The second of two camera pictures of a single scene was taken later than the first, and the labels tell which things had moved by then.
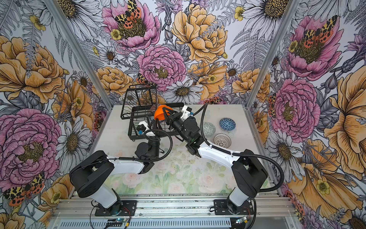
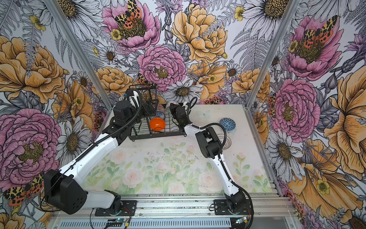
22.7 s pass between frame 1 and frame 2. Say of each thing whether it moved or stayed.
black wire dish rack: stayed
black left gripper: moved
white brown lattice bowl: stayed
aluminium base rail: stayed
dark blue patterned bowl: stayed
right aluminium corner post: stayed
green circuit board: stayed
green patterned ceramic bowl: moved
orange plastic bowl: moved
